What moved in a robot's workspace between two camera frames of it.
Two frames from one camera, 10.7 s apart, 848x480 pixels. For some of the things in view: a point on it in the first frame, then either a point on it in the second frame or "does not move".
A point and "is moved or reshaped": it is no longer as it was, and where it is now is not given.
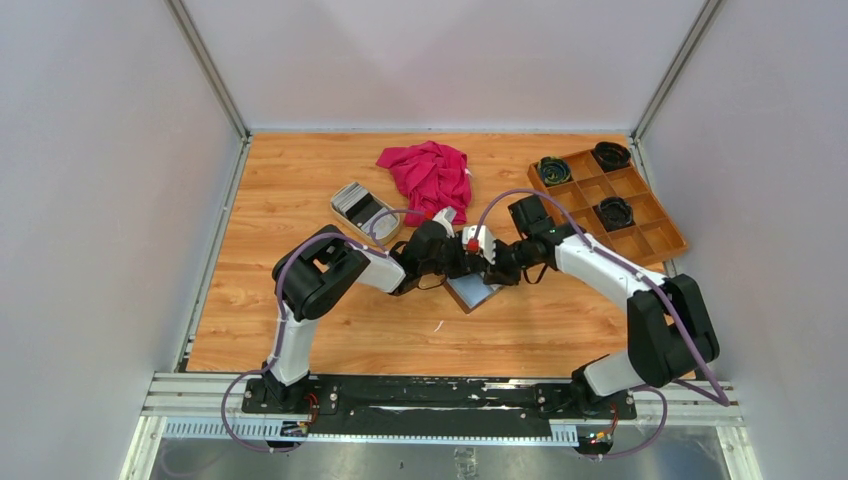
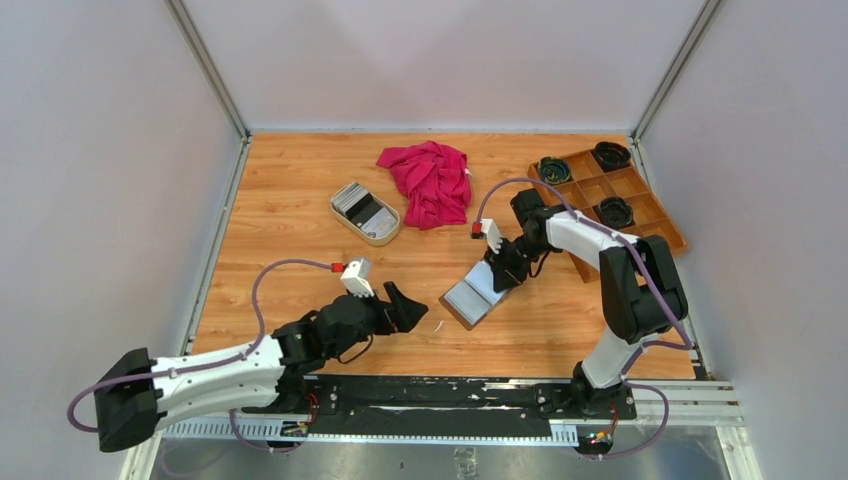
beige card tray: x=365 y=213 does not move
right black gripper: x=496 y=274 does not move
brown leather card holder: x=470 y=290 is moved or reshaped
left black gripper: x=460 y=267 -> x=398 y=316
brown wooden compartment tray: x=617 y=209 does not move
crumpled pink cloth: x=435 y=177 does not move
